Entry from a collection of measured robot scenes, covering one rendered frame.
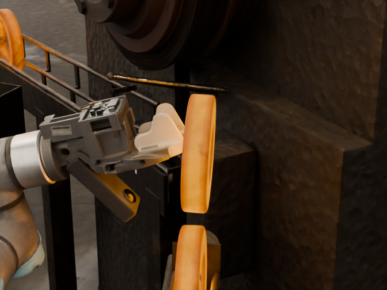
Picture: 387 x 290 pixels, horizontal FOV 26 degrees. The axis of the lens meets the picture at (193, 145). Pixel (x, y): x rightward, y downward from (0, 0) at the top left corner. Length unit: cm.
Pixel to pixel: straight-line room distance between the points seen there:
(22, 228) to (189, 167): 27
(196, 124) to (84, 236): 175
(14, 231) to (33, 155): 11
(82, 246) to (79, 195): 37
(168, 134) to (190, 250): 17
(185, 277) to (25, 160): 26
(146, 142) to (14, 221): 22
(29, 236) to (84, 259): 146
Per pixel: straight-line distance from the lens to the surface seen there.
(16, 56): 234
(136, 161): 108
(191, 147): 104
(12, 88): 198
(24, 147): 113
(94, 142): 109
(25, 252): 117
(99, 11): 145
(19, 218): 118
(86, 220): 287
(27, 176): 113
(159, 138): 109
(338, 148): 124
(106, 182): 114
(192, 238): 116
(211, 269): 129
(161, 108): 111
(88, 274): 257
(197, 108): 106
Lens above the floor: 136
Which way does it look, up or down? 23 degrees down
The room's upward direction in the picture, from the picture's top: straight up
